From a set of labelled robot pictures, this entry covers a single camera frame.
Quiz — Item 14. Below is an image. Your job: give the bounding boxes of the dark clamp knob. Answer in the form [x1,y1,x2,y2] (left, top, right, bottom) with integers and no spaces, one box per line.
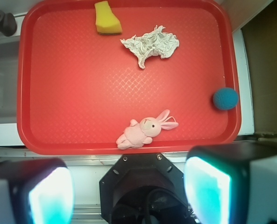
[0,10,17,37]

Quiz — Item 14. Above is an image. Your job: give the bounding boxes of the yellow green sponge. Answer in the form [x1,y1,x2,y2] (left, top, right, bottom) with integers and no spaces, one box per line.
[94,1,122,35]

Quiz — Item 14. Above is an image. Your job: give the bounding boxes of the blue foam ball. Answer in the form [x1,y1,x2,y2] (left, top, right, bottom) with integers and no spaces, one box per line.
[213,88,239,110]

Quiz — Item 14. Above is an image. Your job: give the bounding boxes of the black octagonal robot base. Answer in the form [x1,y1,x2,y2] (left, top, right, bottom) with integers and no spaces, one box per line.
[99,154,196,224]

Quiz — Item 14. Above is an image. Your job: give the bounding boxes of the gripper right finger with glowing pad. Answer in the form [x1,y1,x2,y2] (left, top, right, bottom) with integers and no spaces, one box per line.
[184,141,277,224]

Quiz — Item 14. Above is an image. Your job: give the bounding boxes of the pink plush bunny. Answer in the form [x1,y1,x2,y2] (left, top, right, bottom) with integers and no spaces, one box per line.
[116,109,179,150]

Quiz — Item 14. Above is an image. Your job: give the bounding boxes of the crumpled white paper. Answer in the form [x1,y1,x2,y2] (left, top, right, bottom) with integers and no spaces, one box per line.
[120,25,180,70]

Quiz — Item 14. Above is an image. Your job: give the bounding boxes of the red plastic tray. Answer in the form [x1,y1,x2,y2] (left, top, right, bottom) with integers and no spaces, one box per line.
[17,0,241,155]

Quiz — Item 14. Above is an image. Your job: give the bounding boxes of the brown cardboard box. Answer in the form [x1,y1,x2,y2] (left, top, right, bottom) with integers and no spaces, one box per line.
[241,0,277,136]

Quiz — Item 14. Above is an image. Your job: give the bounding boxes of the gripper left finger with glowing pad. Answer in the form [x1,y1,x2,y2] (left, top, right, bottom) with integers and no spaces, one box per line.
[0,158,75,224]

